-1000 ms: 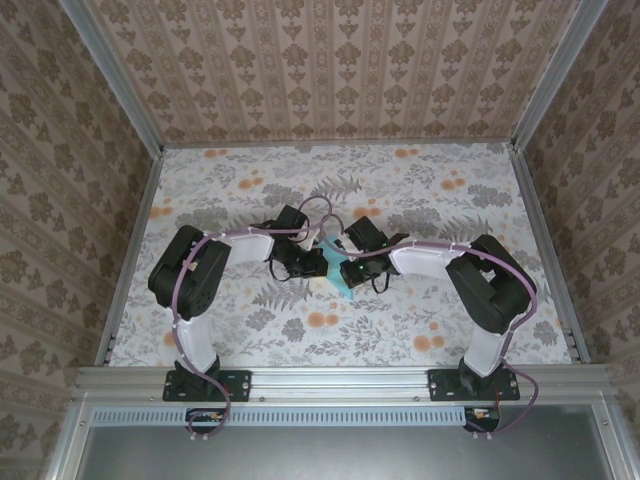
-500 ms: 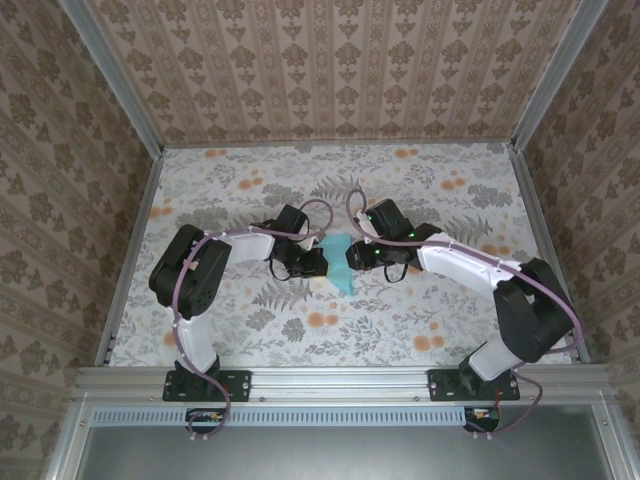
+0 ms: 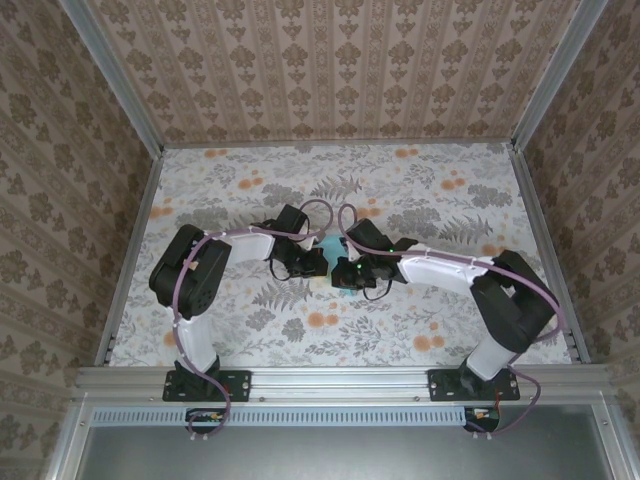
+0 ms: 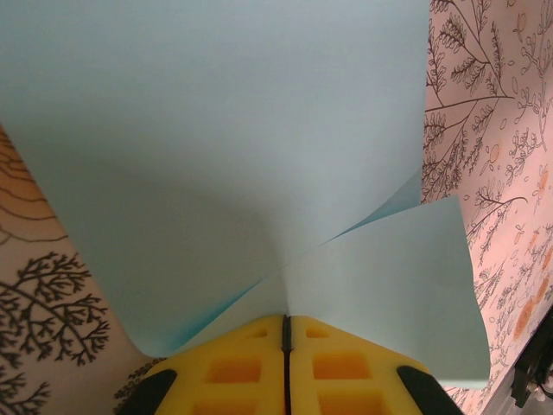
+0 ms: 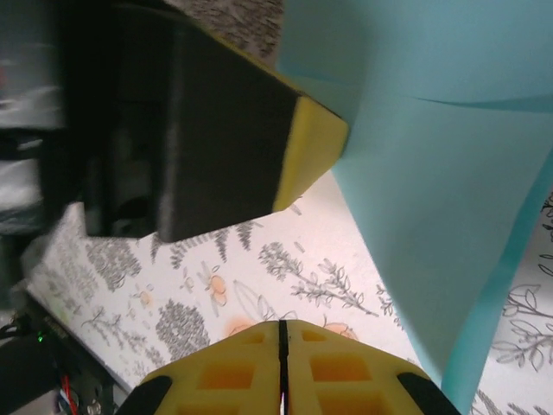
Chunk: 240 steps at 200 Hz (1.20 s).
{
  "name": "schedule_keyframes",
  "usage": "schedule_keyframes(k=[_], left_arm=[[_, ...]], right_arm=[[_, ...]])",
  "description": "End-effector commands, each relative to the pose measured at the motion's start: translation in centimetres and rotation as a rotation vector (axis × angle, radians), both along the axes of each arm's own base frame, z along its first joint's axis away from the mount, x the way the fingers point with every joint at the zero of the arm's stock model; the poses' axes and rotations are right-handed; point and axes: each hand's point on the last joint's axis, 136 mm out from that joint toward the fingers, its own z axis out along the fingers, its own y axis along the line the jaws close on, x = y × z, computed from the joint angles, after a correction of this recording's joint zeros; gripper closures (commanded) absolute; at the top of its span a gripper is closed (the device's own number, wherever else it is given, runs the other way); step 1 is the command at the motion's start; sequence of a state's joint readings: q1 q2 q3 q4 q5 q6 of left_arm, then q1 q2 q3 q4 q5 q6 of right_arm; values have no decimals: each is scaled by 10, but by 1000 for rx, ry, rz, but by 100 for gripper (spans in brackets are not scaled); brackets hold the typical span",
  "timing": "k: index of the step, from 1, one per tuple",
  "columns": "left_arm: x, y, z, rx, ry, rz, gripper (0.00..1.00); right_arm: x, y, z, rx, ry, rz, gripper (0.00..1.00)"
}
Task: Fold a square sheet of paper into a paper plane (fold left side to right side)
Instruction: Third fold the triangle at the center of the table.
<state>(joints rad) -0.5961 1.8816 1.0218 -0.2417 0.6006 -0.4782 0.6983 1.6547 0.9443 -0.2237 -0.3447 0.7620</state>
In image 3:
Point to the light blue cloth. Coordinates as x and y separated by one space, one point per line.
332 252

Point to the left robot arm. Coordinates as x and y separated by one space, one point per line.
187 280

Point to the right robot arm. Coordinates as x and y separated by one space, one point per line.
515 310

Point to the grey sheet metal panel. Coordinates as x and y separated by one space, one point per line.
350 455

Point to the floral patterned table cover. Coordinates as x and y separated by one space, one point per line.
280 165

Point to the small black connector board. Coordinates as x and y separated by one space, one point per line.
482 415
197 416

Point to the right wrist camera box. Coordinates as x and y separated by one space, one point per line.
358 267

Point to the aluminium rear rail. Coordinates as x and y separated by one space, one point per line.
350 142

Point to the aluminium mounting rail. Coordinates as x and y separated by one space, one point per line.
340 382

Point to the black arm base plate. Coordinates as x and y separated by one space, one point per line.
240 385
440 385

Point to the aluminium side rail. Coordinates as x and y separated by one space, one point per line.
131 250
540 225

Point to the aluminium frame post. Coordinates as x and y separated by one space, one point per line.
119 80
556 75

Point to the aluminium lower frame bar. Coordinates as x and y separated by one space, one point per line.
606 440
70 450

